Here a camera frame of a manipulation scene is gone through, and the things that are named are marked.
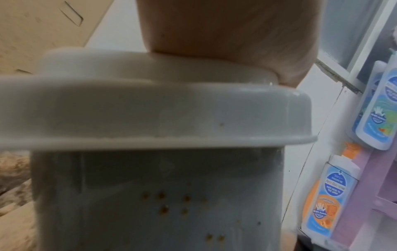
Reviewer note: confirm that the person's left hand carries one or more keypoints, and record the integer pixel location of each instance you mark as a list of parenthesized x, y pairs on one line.
[(229, 27)]

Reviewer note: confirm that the white pedal trash bin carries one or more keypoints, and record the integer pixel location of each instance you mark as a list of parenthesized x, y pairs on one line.
[(155, 117)]

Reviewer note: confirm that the tan cardboard panel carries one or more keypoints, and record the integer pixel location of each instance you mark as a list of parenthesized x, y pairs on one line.
[(37, 31)]

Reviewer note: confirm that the white bottle blue orange label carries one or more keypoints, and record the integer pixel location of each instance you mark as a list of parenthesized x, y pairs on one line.
[(332, 196)]

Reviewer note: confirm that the purple display box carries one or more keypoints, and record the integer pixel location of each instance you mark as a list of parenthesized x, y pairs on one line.
[(369, 196)]

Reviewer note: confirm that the stained brown cardboard floor sheet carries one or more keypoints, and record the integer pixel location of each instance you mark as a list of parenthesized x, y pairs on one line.
[(15, 191)]

